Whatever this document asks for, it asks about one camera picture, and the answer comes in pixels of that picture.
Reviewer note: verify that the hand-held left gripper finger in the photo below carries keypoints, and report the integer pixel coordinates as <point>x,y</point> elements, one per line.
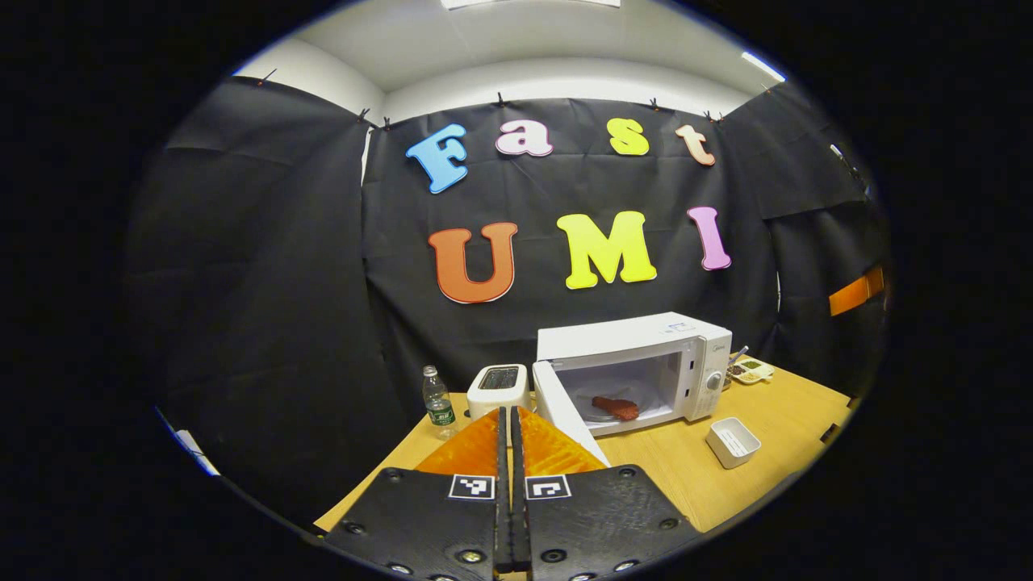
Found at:
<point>503,516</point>
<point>519,516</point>

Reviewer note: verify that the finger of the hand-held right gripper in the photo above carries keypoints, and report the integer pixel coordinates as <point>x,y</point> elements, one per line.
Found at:
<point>855,292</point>

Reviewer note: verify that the brown meat piece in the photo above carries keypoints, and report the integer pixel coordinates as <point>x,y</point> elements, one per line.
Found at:
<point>616,407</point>

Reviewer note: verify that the white microwave oven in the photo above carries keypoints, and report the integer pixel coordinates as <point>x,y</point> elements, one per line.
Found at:
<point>629,339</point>

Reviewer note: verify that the clear plastic water bottle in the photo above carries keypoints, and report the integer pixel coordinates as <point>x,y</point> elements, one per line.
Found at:
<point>438,407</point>

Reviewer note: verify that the white divided bean plate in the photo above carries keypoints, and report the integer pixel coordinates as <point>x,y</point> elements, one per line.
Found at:
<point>754,371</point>

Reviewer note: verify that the white toaster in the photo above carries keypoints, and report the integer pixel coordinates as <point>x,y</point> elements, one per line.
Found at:
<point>498,387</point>

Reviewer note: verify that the silver utensil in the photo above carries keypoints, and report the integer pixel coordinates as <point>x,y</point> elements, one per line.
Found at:
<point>740,353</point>

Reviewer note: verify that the white rectangular tray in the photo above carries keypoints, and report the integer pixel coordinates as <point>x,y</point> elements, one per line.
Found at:
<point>733,442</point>

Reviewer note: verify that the short ceiling light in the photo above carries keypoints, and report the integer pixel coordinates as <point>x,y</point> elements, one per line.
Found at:
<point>763,66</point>

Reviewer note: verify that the black backdrop cloth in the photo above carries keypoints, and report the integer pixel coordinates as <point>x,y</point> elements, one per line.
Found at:
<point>282,282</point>

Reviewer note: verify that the long ceiling light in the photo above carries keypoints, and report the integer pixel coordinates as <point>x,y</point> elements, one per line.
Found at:
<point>524,3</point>

